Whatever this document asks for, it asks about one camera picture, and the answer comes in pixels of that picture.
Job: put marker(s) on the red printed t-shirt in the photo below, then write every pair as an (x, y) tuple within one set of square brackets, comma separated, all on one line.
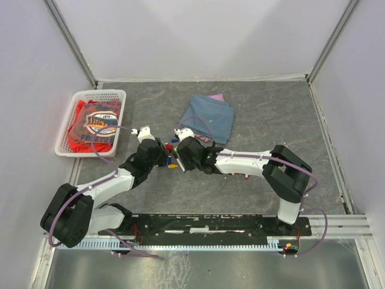
[(94, 126)]

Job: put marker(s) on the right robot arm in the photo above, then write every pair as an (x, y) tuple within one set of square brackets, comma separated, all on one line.
[(286, 173)]

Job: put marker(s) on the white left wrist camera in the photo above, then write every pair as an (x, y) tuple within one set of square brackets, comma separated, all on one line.
[(144, 133)]

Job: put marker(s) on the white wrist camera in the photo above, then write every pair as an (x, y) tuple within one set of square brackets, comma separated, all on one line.
[(183, 133), (144, 133)]

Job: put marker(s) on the white plastic basket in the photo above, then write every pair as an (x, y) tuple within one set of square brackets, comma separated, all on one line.
[(62, 147)]

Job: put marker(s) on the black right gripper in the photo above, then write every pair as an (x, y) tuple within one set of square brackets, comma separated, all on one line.
[(186, 166)]

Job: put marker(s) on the blue folded cloth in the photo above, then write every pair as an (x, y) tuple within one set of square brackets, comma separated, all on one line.
[(210, 118)]

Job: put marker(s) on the white slotted cable duct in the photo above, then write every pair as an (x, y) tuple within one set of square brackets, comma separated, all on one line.
[(202, 242)]

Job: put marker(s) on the pink folded cloth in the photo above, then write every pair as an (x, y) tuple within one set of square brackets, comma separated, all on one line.
[(218, 97)]

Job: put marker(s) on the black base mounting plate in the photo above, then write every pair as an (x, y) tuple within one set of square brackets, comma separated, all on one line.
[(148, 225)]

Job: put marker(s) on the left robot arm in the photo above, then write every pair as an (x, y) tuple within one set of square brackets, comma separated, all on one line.
[(75, 212)]

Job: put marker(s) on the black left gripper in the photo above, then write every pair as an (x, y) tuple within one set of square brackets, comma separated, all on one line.
[(163, 152)]

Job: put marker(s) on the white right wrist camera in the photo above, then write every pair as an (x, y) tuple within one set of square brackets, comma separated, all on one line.
[(183, 133)]

